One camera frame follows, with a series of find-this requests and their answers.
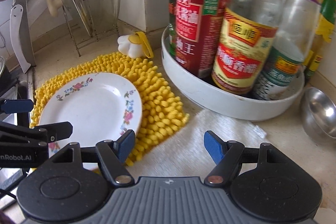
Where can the white grey plastic tool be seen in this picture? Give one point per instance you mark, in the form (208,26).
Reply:
(21,29)

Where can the yellow green label sauce bottle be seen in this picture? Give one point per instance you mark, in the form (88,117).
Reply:
(329,11)

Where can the white round condiment rack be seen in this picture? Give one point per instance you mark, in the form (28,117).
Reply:
(210,98)

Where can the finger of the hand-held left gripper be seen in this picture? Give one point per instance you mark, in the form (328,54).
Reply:
(56,129)
(18,106)

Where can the yellow red label vinegar bottle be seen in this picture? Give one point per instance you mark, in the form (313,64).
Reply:
(241,61)

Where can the white floral plate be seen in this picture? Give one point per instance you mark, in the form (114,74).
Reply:
(89,106)

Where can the white fluffy towel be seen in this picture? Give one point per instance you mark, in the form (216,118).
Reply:
(183,150)

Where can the red label sauce bottle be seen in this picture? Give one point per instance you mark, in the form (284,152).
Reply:
(199,29)

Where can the dark green glass bottle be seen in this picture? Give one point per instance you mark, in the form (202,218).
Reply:
(172,16)

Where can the clear bottle purple neck label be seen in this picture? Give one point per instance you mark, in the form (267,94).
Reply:
(278,74)

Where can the yellow chenille hand towel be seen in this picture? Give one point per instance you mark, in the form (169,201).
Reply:
(157,108)

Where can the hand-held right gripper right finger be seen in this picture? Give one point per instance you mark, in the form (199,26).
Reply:
(212,146)

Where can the stainless steel bowl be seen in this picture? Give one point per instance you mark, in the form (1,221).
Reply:
(320,111)

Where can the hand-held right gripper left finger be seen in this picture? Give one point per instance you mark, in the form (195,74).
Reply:
(126,145)

